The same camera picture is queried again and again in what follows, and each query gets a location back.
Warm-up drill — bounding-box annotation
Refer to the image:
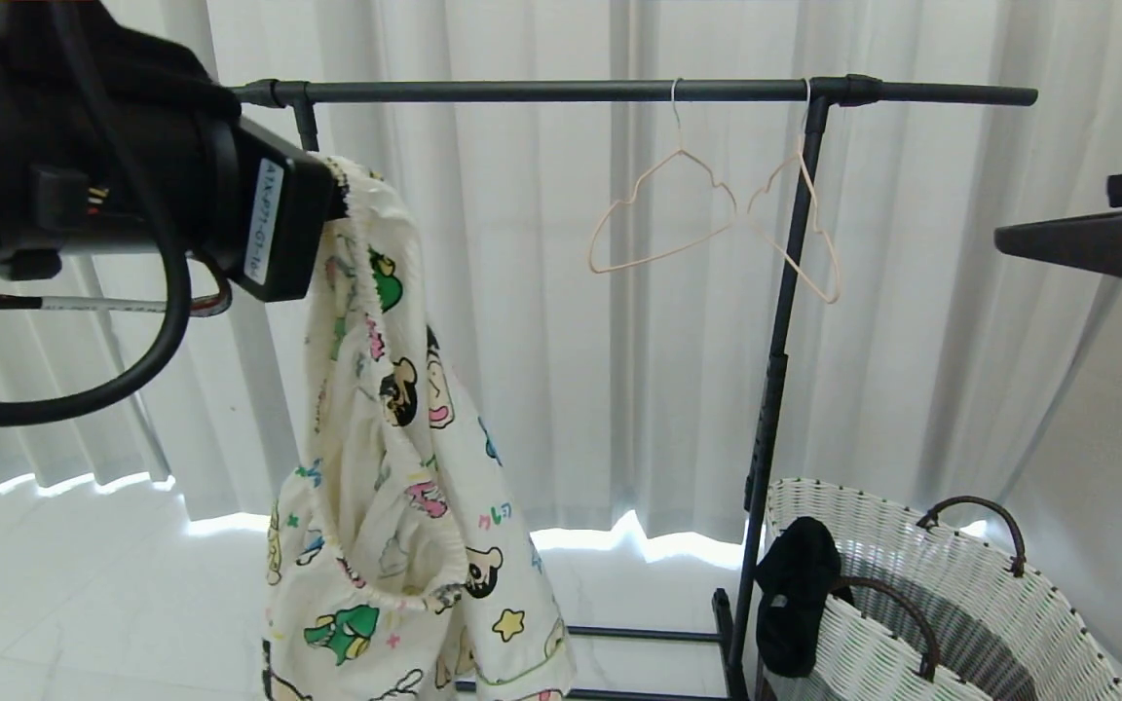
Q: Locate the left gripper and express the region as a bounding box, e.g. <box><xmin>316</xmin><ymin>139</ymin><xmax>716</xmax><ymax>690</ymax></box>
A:
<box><xmin>0</xmin><ymin>34</ymin><xmax>338</xmax><ymax>303</ymax></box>

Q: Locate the cream printed garment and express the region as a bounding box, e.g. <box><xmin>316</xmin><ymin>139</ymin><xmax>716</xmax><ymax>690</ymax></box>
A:
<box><xmin>262</xmin><ymin>154</ymin><xmax>579</xmax><ymax>701</ymax></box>

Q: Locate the pink clothes hanger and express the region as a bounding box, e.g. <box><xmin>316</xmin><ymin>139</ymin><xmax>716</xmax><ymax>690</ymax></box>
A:
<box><xmin>588</xmin><ymin>80</ymin><xmax>739</xmax><ymax>276</ymax></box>
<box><xmin>742</xmin><ymin>80</ymin><xmax>842</xmax><ymax>305</ymax></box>

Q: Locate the black clothes rack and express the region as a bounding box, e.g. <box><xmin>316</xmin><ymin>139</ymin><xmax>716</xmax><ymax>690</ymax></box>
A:
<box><xmin>230</xmin><ymin>74</ymin><xmax>1039</xmax><ymax>701</ymax></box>

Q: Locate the white laundry basket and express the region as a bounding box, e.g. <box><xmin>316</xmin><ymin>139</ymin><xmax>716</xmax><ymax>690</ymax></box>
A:
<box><xmin>756</xmin><ymin>477</ymin><xmax>1122</xmax><ymax>701</ymax></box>

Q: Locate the white curtain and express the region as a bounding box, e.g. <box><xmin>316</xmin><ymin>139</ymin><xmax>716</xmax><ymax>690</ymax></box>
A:
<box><xmin>0</xmin><ymin>0</ymin><xmax>1122</xmax><ymax>541</ymax></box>

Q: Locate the black garment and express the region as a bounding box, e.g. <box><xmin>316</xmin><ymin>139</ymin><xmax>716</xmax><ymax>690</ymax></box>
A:
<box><xmin>754</xmin><ymin>516</ymin><xmax>854</xmax><ymax>680</ymax></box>

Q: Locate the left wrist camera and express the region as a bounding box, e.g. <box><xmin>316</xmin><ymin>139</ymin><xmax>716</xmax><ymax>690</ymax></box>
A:
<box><xmin>0</xmin><ymin>0</ymin><xmax>236</xmax><ymax>118</ymax></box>

